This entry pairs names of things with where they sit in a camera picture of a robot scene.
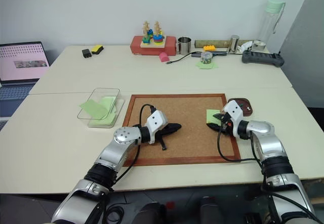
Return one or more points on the dark grey handheld controller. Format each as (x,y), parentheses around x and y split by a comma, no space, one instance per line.
(263,58)

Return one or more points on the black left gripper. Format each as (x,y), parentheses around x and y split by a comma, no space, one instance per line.
(165,131)

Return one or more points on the laptop with pink screen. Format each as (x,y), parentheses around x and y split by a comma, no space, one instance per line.
(20,62)

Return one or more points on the cork board with brown frame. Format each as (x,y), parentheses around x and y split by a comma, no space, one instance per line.
(187,112)

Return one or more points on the yellow and black eraser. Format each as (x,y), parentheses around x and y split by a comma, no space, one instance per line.
(97,49)

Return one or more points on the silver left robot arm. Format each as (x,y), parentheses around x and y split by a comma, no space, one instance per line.
(119,149)

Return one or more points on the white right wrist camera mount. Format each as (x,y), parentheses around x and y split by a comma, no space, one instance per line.
(234,110)

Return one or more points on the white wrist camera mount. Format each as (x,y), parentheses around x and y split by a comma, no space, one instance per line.
(155,121)
(234,110)

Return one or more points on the yellow toy brick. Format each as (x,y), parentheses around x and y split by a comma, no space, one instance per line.
(210,48)

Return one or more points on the dark rounded shape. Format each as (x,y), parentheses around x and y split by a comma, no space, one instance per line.
(209,211)
(150,214)

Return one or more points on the white plastic clip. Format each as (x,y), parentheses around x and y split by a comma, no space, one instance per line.
(246,46)

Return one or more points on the clear bottle with green cap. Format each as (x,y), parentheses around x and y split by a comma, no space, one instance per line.
(268,24)

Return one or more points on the tall metal cylinder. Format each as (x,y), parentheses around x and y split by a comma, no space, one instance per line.
(234,44)

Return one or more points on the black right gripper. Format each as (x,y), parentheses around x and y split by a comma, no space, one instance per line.
(227,126)

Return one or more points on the short round metal weight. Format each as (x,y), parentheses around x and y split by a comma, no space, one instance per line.
(258,45)

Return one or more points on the patterned tape roll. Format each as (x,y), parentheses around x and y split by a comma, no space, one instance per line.
(206,57)

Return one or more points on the red rectangular box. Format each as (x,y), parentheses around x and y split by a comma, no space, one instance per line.
(152,50)

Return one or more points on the brown tray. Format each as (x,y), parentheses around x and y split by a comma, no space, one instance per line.
(244,112)

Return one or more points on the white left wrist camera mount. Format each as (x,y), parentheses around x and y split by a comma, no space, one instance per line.
(155,121)

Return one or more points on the metal mug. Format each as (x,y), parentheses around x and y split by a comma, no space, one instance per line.
(184,46)

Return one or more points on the wooden colourful stacking toy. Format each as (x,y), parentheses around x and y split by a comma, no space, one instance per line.
(153,38)

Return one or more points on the small black box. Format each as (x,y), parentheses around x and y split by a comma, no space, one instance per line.
(86,53)

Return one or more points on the flat black usb hub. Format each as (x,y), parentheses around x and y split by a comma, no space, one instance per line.
(219,53)

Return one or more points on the green sticky note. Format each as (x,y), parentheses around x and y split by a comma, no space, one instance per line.
(92,107)
(210,115)
(109,102)
(101,121)

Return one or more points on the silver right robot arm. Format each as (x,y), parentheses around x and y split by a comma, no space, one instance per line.
(270,143)

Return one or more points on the clear plastic box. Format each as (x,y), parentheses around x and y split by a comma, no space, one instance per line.
(101,120)

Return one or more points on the pink arched block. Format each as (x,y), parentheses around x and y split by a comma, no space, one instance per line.
(164,57)

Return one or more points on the long wooden bar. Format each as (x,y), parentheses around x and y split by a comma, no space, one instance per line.
(215,42)

